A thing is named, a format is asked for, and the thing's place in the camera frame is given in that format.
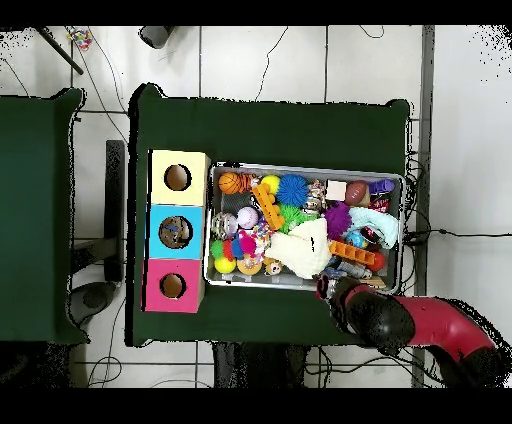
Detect long orange toy brick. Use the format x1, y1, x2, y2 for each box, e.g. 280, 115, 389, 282
328, 239, 379, 270

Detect orange toy brick round studs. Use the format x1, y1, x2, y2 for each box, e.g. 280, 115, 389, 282
253, 183, 287, 233

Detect clear shallow mesh bin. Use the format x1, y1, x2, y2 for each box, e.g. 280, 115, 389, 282
204, 162, 405, 296

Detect wooden box three holes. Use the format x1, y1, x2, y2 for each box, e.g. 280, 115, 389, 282
143, 149, 213, 313

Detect cream knitted cloth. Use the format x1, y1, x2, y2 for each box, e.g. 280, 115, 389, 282
263, 217, 332, 280

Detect purple spiky ball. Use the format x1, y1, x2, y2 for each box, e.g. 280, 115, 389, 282
323, 203, 354, 240

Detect green spiky ball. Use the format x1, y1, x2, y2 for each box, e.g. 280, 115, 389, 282
278, 204, 306, 233

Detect light blue cloth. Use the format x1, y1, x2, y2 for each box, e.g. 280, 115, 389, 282
349, 206, 400, 251

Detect brown toy football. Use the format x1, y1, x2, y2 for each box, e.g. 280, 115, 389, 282
345, 180, 370, 206

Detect blue spiky ball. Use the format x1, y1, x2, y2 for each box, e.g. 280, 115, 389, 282
276, 173, 311, 208

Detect yellow ball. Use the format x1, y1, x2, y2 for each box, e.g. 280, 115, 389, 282
260, 175, 281, 197

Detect small orange basketball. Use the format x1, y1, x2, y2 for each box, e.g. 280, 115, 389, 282
218, 171, 244, 196

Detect black upright bar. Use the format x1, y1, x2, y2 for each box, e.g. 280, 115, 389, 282
104, 139, 128, 283

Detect grey round base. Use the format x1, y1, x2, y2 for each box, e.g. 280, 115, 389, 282
70, 281, 121, 325

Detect dark green side table cloth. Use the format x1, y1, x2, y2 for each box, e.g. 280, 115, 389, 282
0, 87, 88, 347

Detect grey object on floor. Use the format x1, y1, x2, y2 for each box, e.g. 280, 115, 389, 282
138, 25, 177, 50

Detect small colourful item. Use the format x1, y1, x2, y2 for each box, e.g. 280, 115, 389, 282
67, 27, 94, 51

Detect black stick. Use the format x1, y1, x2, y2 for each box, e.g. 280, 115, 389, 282
31, 26, 85, 76

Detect black power cable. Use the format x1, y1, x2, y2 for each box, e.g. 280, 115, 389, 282
403, 226, 512, 245

